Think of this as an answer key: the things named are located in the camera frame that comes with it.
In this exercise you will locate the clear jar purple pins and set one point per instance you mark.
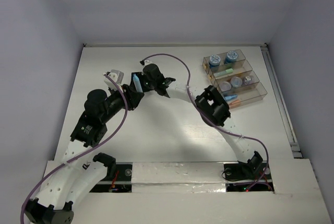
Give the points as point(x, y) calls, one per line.
point(247, 80)
point(225, 86)

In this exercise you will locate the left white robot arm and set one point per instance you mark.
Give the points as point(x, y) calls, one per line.
point(55, 197)

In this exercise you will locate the clear tiered organizer tray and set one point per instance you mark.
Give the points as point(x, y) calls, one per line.
point(246, 94)

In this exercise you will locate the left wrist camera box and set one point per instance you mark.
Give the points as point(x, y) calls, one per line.
point(115, 75)

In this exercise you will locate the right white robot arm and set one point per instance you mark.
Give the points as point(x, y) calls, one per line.
point(212, 107)

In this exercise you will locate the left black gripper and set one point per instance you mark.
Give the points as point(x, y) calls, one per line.
point(133, 94)

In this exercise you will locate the green highlighter pen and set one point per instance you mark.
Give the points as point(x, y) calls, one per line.
point(223, 73)

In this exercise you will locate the blue capped highlighter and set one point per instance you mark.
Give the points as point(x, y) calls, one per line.
point(230, 97)

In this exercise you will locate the blue ink jar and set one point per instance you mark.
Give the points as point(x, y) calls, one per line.
point(231, 57)
point(214, 60)

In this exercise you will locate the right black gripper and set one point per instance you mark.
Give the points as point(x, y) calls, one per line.
point(141, 75)

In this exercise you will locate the orange capped highlighter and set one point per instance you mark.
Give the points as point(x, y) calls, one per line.
point(235, 104)

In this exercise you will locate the blue ink jar front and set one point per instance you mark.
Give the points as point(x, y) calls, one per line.
point(214, 60)

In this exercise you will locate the clear jar blue pins back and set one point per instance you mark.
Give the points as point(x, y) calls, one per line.
point(236, 82)

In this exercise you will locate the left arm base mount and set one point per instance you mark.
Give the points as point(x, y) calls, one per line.
point(119, 182)

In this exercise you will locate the blue ink jar back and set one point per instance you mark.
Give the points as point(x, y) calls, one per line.
point(231, 57)

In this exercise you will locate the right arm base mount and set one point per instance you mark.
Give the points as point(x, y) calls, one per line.
point(252, 176)

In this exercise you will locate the blue highlighter pen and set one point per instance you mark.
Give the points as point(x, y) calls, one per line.
point(137, 83)

